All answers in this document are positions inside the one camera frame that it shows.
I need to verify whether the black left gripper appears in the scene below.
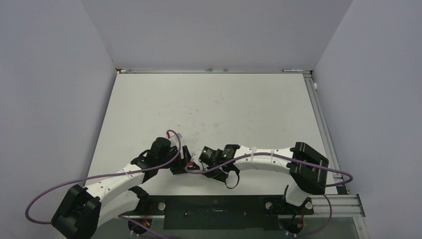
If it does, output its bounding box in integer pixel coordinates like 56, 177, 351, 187
157, 146, 199, 174

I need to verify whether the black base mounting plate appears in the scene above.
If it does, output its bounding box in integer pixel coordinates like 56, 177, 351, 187
125, 195, 314, 230

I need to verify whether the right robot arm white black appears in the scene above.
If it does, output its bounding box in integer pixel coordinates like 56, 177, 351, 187
191, 142, 329, 213

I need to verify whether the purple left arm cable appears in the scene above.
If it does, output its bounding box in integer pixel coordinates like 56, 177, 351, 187
25, 129, 183, 226

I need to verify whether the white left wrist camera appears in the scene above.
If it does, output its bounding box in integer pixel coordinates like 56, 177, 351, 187
166, 131, 183, 145

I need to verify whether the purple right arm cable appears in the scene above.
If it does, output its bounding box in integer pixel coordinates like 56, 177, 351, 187
184, 152, 353, 188

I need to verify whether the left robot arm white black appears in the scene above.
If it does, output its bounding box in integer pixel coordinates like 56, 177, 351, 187
51, 133, 184, 239

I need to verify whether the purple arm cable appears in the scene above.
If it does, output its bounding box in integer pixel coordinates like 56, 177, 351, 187
25, 129, 183, 226
184, 152, 353, 188

